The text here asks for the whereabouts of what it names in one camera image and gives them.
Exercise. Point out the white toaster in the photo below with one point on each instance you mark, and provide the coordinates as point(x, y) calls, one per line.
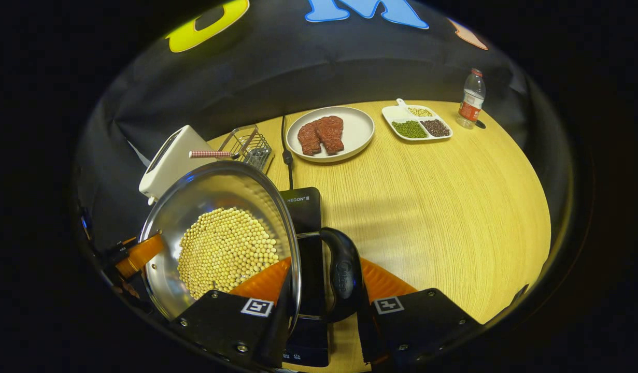
point(173, 160)

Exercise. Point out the small heap of yellow beans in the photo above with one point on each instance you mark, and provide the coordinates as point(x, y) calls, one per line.
point(420, 112)

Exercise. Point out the black induction cooktop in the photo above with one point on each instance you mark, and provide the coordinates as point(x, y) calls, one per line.
point(311, 269)

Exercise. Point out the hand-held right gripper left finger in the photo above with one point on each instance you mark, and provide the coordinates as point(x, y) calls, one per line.
point(220, 321)

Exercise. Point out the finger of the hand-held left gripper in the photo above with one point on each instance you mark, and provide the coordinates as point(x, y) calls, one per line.
point(117, 249)
point(140, 256)

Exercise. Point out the brown meat slice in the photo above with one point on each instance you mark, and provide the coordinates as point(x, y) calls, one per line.
point(331, 134)
point(308, 140)

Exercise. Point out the pile of dark red beans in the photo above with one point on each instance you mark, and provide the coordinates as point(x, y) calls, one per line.
point(435, 128)

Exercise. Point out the white divided dish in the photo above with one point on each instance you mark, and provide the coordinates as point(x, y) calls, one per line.
point(396, 113)

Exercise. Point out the round white plate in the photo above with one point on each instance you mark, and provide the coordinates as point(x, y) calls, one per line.
point(357, 132)

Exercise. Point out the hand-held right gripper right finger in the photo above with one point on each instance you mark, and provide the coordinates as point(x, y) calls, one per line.
point(422, 326)

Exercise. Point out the pile of soybeans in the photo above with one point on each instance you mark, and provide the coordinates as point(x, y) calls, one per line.
point(225, 251)

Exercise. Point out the pile of green mung beans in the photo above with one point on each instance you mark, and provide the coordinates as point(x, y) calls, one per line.
point(409, 129)

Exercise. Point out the clear water bottle red label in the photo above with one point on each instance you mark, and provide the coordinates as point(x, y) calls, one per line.
point(471, 106)

